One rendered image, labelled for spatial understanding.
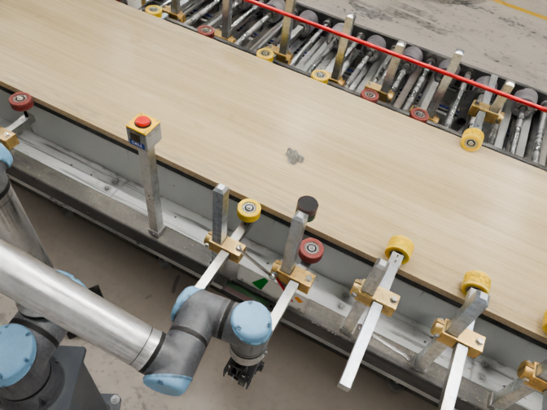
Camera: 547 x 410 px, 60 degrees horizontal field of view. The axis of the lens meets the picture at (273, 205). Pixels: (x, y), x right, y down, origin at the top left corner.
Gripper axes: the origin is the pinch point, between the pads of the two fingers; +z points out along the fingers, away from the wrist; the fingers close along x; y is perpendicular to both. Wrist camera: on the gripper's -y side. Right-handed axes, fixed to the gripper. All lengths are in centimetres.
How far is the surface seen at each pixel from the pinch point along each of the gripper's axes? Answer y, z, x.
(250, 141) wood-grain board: -75, -7, -41
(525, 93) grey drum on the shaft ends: -185, -3, 53
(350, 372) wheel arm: -8.0, -13.4, 25.1
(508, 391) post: -32, 1, 69
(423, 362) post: -31, 6, 46
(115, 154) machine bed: -53, 9, -89
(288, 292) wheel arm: -26.3, -3.4, 0.0
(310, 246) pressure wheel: -41.7, -8.5, -0.4
